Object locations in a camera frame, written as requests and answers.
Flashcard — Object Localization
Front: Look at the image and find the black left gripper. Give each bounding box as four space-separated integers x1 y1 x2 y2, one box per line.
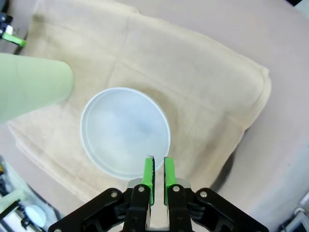
0 12 28 48

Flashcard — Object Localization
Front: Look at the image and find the pale round disc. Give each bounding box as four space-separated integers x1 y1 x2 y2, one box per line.
25 204 47 227

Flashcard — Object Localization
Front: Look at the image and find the beige cloth mat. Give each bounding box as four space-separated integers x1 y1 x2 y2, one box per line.
7 0 271 203

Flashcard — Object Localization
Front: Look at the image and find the pale blue bowl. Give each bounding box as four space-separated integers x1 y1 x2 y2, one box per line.
80 87 171 181

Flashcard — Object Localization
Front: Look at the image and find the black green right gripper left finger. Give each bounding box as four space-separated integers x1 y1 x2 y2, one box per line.
48 156 155 232

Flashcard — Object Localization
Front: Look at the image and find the pale green cylinder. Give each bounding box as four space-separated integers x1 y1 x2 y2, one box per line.
0 189 25 214

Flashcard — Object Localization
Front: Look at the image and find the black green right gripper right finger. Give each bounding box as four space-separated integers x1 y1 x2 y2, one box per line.
164 156 270 232

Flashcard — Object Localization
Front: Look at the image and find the tall light green cup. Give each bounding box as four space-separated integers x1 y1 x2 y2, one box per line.
0 52 75 125

